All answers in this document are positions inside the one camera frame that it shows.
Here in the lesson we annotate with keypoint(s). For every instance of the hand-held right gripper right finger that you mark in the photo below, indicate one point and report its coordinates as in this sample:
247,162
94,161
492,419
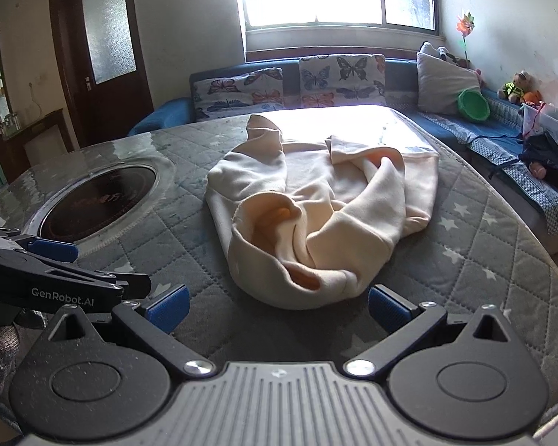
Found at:
388,309

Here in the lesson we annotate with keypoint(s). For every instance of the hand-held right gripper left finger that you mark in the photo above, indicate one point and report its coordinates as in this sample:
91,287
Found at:
167,309

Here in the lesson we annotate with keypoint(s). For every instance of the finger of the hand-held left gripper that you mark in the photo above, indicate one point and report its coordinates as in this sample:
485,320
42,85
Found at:
130,283
56,251

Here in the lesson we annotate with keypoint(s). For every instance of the cream sweatshirt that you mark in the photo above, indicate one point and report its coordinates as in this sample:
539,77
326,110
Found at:
307,186

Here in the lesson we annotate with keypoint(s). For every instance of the person's left forearm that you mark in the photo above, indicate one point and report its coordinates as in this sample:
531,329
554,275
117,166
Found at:
0,339

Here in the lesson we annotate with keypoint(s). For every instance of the dark clothes pile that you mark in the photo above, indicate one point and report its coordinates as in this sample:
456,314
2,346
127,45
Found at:
548,153

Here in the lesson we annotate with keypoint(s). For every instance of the round black induction cooktop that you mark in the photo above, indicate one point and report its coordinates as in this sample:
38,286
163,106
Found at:
97,199

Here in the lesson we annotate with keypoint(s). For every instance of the dark wooden sideboard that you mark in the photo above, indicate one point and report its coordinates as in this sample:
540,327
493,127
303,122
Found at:
51,125

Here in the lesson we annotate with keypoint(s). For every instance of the dark wooden glass door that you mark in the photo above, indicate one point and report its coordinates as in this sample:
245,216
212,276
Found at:
74,116

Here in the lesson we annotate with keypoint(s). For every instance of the butterfly print cushion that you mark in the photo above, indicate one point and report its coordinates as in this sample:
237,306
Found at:
237,93
339,79

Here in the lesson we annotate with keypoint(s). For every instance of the green plastic basin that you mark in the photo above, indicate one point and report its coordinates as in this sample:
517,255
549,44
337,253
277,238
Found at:
474,107

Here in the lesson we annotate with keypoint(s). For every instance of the blue sofa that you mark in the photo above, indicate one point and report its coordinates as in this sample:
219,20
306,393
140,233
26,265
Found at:
400,79

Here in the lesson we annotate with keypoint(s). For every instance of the grey pillow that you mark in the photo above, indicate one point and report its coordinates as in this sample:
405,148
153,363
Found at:
439,83

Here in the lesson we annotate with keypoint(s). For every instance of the clear plastic storage box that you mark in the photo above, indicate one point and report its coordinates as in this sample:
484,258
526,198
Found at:
555,121

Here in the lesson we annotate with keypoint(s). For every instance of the orange toy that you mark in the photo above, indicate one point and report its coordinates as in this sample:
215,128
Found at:
531,98

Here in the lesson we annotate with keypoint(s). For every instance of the teddy bear plush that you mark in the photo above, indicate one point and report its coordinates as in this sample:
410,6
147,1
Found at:
516,87

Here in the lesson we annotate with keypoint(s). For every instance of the black and white plush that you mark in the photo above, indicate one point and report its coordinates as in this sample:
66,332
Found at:
446,53

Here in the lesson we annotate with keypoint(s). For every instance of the colourful pinwheel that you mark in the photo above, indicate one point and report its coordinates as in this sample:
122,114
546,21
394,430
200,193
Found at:
465,25

